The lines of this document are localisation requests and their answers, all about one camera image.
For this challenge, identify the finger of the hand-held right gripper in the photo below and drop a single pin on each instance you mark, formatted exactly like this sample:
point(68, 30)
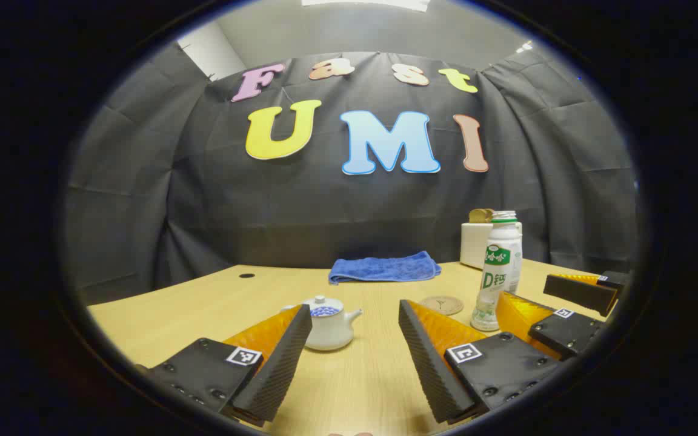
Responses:
point(579, 293)
point(567, 333)

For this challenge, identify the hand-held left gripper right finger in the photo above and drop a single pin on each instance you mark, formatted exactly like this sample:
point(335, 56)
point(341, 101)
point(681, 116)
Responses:
point(428, 369)

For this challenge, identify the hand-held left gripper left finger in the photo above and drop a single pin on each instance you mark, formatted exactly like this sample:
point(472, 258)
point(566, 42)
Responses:
point(282, 369)

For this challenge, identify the white teacup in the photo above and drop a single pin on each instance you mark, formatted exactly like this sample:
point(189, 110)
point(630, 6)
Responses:
point(334, 333)

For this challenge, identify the round wooden coaster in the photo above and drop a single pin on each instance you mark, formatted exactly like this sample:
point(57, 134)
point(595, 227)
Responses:
point(440, 306)

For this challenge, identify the white water bottle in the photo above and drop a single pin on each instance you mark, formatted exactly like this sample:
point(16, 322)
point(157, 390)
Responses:
point(500, 266)

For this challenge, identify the blue towel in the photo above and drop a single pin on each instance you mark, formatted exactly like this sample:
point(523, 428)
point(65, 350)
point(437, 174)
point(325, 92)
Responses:
point(385, 268)

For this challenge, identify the white toaster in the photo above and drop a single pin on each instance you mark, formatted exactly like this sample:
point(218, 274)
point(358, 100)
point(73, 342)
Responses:
point(473, 245)

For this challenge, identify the brown bread slice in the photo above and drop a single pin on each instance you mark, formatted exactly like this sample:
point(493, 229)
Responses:
point(480, 215)

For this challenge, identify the black backdrop cloth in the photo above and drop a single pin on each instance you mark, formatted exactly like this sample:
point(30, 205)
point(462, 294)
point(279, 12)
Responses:
point(325, 206)

